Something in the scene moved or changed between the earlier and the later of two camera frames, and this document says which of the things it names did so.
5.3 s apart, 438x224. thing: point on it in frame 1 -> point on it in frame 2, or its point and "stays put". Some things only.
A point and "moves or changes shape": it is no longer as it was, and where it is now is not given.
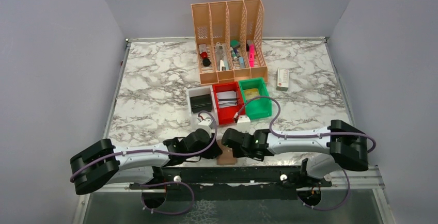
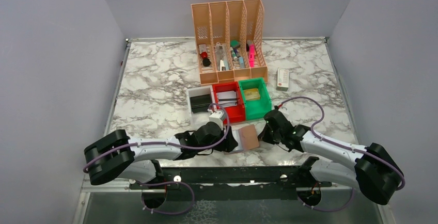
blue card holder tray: (227, 157) moves or changes shape
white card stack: (227, 99) stays put
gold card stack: (250, 93) stays put
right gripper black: (238, 153) -> (264, 137)
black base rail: (235, 184) stays put
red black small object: (206, 61) stays put
